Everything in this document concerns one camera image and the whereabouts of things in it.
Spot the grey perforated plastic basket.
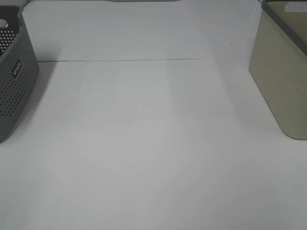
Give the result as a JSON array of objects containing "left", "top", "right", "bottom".
[{"left": 0, "top": 5, "right": 39, "bottom": 141}]

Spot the beige plastic storage basket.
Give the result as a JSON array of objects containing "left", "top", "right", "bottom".
[{"left": 249, "top": 0, "right": 307, "bottom": 140}]

